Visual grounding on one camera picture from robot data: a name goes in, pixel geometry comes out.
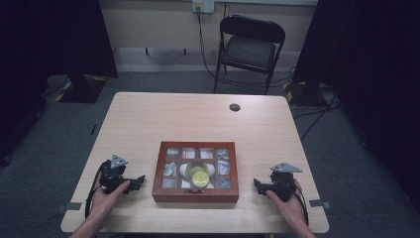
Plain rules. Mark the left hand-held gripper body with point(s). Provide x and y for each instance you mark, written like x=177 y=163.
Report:
x=111 y=175

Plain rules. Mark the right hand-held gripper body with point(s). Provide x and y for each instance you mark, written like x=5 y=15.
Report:
x=283 y=181

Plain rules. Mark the brown wooden compartment box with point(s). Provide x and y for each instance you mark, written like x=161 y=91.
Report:
x=195 y=195

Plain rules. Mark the brown cup green inside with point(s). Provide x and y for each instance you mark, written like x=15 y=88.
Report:
x=200 y=180
x=193 y=167

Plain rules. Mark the person's left hand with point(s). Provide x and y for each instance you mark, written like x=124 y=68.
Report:
x=107 y=200

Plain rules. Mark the person's right hand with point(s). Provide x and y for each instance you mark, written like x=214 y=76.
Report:
x=288 y=206

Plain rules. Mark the grey tape strip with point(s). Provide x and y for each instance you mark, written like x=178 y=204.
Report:
x=319 y=203
x=70 y=207

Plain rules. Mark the group of silver packets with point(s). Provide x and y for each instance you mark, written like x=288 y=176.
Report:
x=172 y=152

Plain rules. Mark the white padding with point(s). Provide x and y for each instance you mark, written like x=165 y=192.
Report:
x=182 y=170

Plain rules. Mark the black stand base yellow tape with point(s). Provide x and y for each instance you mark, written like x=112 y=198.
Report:
x=82 y=88
x=302 y=93

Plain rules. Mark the black folding chair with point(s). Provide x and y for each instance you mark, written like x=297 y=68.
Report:
x=249 y=51

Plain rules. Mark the dark curtain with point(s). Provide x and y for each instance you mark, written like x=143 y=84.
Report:
x=366 y=66

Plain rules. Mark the white wall socket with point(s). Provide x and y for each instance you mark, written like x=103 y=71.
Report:
x=203 y=5

